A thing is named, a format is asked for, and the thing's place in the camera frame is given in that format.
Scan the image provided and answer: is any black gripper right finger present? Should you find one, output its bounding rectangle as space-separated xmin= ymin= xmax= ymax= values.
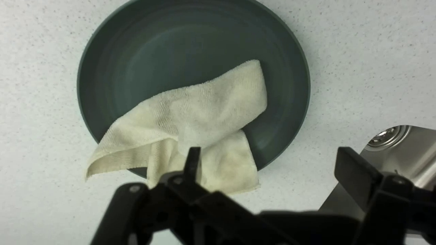
xmin=317 ymin=146 xmax=436 ymax=245

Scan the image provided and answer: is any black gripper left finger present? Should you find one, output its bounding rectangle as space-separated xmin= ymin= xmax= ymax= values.
xmin=90 ymin=146 xmax=291 ymax=245

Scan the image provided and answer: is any white towel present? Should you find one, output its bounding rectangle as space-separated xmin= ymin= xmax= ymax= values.
xmin=84 ymin=59 xmax=268 ymax=196

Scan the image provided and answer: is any dark green plate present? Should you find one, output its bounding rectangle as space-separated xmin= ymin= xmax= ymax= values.
xmin=75 ymin=0 xmax=312 ymax=180

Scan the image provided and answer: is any stainless steel sink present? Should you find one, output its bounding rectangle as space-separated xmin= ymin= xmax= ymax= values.
xmin=359 ymin=124 xmax=436 ymax=191

